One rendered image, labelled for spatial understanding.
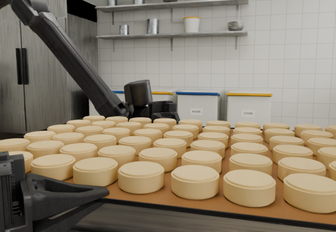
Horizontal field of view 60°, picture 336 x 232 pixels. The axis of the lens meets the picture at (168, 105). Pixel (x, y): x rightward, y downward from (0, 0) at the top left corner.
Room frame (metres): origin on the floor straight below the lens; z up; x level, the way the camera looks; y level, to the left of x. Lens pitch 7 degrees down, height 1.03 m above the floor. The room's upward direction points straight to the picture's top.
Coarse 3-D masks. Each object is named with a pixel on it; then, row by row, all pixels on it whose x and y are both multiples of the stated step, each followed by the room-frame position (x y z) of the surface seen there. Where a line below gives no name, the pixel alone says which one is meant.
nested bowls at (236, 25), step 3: (234, 21) 3.96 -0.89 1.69; (237, 21) 3.96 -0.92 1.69; (240, 21) 3.96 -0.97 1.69; (228, 24) 4.03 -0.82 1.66; (231, 24) 3.99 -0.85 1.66; (234, 24) 3.97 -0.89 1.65; (237, 24) 3.96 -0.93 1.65; (240, 24) 3.97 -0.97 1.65; (243, 24) 4.02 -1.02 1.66; (228, 27) 4.04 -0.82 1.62; (231, 27) 3.99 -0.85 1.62; (234, 27) 3.97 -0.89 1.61; (237, 27) 3.97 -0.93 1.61; (240, 27) 3.98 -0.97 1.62; (231, 30) 4.02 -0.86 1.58; (234, 30) 4.00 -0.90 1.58; (237, 30) 4.00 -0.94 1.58; (240, 30) 4.01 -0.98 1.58
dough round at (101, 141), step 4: (88, 136) 0.46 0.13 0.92; (92, 136) 0.46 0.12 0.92; (96, 136) 0.46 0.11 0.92; (100, 136) 0.46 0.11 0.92; (104, 136) 0.46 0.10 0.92; (108, 136) 0.46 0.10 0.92; (112, 136) 0.46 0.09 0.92; (84, 140) 0.44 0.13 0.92; (88, 140) 0.44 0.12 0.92; (92, 140) 0.43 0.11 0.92; (96, 140) 0.43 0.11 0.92; (100, 140) 0.43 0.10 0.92; (104, 140) 0.43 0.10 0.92; (108, 140) 0.44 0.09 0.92; (112, 140) 0.44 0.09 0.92; (96, 144) 0.43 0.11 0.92; (100, 144) 0.43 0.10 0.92; (104, 144) 0.43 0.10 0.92; (108, 144) 0.44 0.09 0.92; (112, 144) 0.44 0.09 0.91; (100, 148) 0.43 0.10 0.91
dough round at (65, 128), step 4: (64, 124) 0.57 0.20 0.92; (48, 128) 0.53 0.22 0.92; (52, 128) 0.53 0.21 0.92; (56, 128) 0.53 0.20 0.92; (60, 128) 0.53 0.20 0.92; (64, 128) 0.53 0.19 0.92; (68, 128) 0.53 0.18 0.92; (72, 128) 0.54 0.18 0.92; (56, 132) 0.52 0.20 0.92; (60, 132) 0.52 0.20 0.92; (64, 132) 0.53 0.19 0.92
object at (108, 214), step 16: (112, 208) 0.32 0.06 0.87; (128, 208) 0.31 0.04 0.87; (144, 208) 0.31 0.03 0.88; (80, 224) 0.33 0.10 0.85; (96, 224) 0.32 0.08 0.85; (112, 224) 0.32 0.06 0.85; (128, 224) 0.31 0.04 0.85; (144, 224) 0.31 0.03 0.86; (160, 224) 0.30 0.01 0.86; (176, 224) 0.30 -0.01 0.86; (192, 224) 0.30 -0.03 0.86; (208, 224) 0.29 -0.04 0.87; (224, 224) 0.29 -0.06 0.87; (240, 224) 0.28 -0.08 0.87; (256, 224) 0.28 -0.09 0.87; (272, 224) 0.28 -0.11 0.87
